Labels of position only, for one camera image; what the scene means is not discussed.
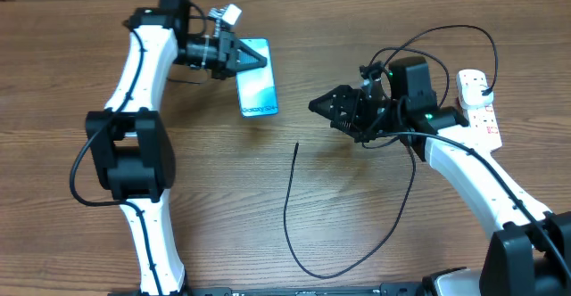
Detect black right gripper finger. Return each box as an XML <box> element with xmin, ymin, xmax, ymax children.
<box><xmin>309</xmin><ymin>85</ymin><xmax>362</xmax><ymax>122</ymax></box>
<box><xmin>330</xmin><ymin>117</ymin><xmax>361</xmax><ymax>138</ymax></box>

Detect smartphone with light screen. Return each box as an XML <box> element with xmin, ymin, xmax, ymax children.
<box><xmin>236</xmin><ymin>38</ymin><xmax>278</xmax><ymax>118</ymax></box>

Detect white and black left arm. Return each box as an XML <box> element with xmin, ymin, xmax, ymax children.
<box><xmin>78</xmin><ymin>0</ymin><xmax>269</xmax><ymax>295</ymax></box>

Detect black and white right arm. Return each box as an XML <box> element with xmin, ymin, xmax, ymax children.
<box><xmin>309</xmin><ymin>56</ymin><xmax>570</xmax><ymax>295</ymax></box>

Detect white charger adapter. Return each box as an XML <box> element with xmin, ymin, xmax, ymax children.
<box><xmin>456</xmin><ymin>69</ymin><xmax>494</xmax><ymax>110</ymax></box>

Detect white power strip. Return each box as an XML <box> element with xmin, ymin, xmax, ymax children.
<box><xmin>463</xmin><ymin>104</ymin><xmax>502</xmax><ymax>152</ymax></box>

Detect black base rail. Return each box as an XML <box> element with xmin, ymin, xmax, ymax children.
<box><xmin>106</xmin><ymin>267</ymin><xmax>487</xmax><ymax>296</ymax></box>

